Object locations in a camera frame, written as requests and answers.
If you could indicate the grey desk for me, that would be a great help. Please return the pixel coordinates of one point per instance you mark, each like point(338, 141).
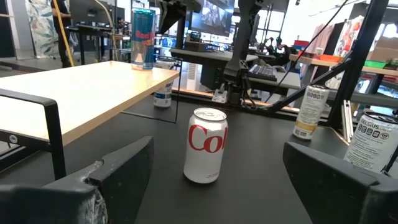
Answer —
point(286, 82)
point(214, 56)

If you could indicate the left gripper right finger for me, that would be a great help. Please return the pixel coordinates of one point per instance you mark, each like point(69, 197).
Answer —
point(326, 186)

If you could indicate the wall monitor screen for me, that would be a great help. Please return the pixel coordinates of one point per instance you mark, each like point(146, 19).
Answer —
point(214, 17)

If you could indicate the person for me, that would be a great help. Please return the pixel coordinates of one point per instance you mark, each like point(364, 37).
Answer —
point(60, 37)

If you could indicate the leaf print panel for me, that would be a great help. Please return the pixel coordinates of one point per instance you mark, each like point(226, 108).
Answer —
point(40, 28)

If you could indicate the cardboard box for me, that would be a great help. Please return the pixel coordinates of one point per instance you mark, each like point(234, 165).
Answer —
point(385, 48)

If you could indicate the wooden shelf with black frame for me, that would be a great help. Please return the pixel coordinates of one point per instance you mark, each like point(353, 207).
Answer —
point(77, 93)

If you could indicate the black frame strut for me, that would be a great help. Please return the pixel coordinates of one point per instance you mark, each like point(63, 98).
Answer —
point(311, 84)

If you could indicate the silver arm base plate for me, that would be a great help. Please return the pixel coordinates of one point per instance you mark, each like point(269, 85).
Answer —
point(219, 96)

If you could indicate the black keyboard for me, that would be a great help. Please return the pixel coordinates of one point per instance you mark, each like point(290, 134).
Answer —
point(262, 72)

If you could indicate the Celsius Arctic Vibe can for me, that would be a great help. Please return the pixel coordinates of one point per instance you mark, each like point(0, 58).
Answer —
point(163, 95)
point(373, 141)

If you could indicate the wooden workbench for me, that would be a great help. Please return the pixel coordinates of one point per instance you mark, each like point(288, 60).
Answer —
point(342, 63)

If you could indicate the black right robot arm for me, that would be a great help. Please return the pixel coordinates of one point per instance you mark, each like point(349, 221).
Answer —
point(242, 46)

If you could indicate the blue silver Red Bull can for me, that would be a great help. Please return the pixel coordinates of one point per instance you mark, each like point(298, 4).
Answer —
point(143, 39)

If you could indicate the black frame post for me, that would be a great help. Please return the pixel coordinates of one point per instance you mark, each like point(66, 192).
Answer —
point(357, 62)

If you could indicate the Diet Coke can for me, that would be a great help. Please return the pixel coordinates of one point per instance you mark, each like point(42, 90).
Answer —
point(205, 146)

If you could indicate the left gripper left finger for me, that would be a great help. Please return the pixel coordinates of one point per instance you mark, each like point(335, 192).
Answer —
point(130, 174)

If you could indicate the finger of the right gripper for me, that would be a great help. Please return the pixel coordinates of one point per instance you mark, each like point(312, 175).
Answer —
point(169, 17)

